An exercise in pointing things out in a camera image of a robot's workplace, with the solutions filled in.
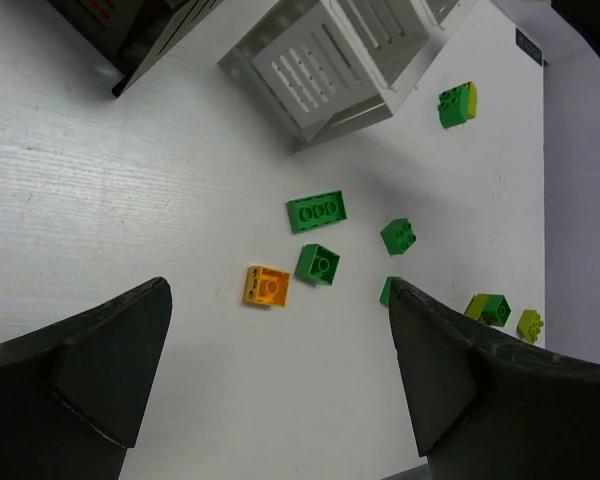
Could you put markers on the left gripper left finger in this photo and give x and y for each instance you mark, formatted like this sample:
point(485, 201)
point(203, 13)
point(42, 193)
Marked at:
point(73, 394)

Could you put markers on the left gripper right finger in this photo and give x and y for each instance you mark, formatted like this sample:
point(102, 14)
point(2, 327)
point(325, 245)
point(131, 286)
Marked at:
point(485, 405)

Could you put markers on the orange small lego brick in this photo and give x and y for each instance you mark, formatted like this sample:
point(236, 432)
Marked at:
point(266, 286)

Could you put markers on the lime square lego brick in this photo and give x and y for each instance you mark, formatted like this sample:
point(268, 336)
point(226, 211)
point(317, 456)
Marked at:
point(530, 326)

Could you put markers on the lime and green lego stack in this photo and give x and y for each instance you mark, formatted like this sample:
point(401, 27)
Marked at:
point(489, 309)

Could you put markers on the green square lego lower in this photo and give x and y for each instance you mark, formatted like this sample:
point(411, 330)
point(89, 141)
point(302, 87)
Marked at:
point(384, 297)

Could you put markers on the green square lego upper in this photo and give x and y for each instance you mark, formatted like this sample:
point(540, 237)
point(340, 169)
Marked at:
point(398, 236)

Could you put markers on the green upturned square lego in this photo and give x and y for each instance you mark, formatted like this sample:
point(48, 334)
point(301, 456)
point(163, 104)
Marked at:
point(317, 265)

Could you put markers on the green long lego brick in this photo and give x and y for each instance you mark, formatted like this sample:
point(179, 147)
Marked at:
point(317, 211)

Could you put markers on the green lime lego far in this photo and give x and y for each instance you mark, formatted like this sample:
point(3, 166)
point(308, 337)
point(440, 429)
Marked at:
point(458, 105)

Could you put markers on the right blue corner label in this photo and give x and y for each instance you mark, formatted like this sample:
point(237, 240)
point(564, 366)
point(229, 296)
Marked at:
point(529, 47)

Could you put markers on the black slotted container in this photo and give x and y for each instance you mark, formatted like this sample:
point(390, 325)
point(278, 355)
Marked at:
point(133, 35)

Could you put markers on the white slotted container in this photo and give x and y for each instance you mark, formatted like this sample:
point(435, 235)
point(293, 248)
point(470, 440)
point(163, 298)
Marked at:
point(319, 70)

